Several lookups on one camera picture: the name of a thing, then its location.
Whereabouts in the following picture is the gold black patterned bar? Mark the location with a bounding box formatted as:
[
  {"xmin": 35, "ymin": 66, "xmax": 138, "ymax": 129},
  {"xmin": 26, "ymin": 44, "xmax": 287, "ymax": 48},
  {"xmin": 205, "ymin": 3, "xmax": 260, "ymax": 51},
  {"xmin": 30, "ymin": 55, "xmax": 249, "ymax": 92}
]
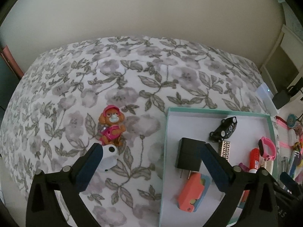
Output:
[{"xmin": 218, "ymin": 140, "xmax": 231, "ymax": 161}]

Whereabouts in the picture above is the black wall adapter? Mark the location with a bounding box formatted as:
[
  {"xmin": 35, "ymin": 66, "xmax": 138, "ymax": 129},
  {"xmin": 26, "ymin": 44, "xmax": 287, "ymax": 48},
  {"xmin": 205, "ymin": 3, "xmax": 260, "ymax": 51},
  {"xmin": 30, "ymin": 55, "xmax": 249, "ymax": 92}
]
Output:
[{"xmin": 272, "ymin": 90, "xmax": 291, "ymax": 109}]

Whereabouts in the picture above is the pink kids watch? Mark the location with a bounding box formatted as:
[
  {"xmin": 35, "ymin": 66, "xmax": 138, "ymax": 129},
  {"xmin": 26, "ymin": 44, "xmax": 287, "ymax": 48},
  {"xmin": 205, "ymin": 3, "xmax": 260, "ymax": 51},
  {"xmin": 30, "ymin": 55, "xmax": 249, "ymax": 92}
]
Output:
[{"xmin": 258, "ymin": 136, "xmax": 277, "ymax": 161}]

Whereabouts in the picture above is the brown pup toy figure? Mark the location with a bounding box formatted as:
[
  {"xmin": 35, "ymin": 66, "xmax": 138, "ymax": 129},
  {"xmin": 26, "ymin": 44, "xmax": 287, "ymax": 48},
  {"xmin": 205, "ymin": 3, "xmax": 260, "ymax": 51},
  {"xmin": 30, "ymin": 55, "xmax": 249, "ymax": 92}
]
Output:
[{"xmin": 99, "ymin": 105, "xmax": 126, "ymax": 147}]

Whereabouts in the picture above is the grey floral blanket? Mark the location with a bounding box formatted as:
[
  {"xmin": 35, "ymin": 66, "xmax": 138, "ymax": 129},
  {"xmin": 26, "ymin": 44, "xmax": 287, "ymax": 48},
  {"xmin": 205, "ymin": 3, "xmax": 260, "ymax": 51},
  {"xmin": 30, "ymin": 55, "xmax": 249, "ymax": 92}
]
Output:
[{"xmin": 1, "ymin": 36, "xmax": 266, "ymax": 226}]

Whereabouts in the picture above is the white router box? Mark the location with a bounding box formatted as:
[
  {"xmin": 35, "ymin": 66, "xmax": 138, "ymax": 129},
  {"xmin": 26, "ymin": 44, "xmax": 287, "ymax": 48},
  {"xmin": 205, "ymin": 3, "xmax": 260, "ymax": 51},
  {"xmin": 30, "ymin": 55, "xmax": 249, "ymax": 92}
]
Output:
[{"xmin": 256, "ymin": 82, "xmax": 279, "ymax": 116}]

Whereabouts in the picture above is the magenta lip balm tube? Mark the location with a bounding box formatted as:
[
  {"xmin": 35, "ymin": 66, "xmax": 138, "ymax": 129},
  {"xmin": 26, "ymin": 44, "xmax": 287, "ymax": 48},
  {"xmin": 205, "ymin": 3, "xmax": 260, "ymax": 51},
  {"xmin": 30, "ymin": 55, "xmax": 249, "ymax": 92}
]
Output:
[{"xmin": 238, "ymin": 163, "xmax": 250, "ymax": 172}]

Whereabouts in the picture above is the black power adapter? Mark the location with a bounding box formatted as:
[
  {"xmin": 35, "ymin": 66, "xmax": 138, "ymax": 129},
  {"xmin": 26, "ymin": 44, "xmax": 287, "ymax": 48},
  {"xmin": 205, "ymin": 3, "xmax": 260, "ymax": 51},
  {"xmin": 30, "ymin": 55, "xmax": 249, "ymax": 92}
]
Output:
[{"xmin": 175, "ymin": 137, "xmax": 206, "ymax": 177}]

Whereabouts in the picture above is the red white glue stick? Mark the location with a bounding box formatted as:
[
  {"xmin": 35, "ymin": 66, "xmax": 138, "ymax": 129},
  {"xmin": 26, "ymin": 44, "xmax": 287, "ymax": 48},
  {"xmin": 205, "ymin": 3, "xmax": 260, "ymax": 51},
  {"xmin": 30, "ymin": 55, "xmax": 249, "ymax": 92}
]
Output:
[{"xmin": 249, "ymin": 148, "xmax": 260, "ymax": 173}]

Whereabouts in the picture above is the colourful toy pile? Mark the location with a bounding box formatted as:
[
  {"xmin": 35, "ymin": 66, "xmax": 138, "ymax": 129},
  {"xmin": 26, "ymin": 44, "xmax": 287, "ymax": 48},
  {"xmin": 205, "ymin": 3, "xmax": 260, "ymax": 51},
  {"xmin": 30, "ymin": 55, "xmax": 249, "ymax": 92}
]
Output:
[{"xmin": 276, "ymin": 114, "xmax": 302, "ymax": 184}]

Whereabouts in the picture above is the dark cabinet door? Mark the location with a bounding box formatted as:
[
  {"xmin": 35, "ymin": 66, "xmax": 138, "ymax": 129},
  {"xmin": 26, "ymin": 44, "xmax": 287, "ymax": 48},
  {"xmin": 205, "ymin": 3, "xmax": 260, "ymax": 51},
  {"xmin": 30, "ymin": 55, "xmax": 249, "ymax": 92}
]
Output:
[{"xmin": 0, "ymin": 46, "xmax": 24, "ymax": 112}]

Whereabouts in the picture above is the black toy car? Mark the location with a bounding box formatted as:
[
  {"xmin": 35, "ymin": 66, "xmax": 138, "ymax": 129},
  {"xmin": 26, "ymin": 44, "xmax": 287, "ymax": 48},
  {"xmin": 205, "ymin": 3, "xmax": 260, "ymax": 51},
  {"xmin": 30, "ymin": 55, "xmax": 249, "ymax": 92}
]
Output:
[{"xmin": 209, "ymin": 116, "xmax": 237, "ymax": 142}]

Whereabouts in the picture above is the teal rimmed white tray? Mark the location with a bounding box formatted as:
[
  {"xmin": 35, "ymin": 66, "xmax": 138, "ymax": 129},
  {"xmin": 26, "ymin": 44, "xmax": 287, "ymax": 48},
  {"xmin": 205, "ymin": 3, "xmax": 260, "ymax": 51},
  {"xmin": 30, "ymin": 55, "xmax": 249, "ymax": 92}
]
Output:
[{"xmin": 159, "ymin": 107, "xmax": 278, "ymax": 226}]

